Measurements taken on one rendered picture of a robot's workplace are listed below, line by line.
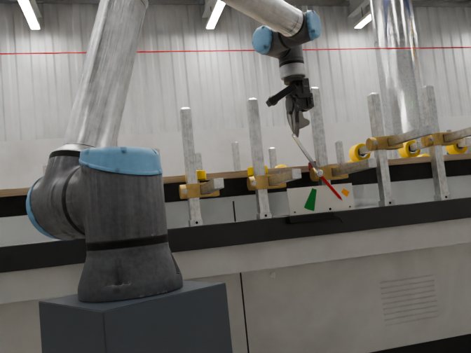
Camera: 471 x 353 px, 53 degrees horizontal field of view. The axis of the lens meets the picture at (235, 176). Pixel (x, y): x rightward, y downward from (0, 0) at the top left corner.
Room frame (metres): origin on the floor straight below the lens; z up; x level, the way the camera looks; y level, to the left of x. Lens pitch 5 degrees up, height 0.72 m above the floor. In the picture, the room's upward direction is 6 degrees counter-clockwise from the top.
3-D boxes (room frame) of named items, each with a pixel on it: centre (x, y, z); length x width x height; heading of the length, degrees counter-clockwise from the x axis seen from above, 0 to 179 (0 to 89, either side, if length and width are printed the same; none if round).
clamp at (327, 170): (1.79, -0.35, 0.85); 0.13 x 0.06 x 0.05; 104
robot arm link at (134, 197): (0.90, 0.22, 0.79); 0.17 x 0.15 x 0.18; 49
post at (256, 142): (1.72, -0.09, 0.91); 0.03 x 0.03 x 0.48; 14
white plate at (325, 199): (1.75, -0.31, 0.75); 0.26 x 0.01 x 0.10; 104
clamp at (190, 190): (1.66, 0.13, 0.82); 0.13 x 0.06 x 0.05; 104
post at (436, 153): (1.90, -0.82, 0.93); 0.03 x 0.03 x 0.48; 14
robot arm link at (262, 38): (1.58, -0.17, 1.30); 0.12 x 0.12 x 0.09; 49
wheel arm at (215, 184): (1.62, 0.10, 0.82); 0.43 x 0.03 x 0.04; 14
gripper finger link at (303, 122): (1.66, -0.25, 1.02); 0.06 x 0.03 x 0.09; 104
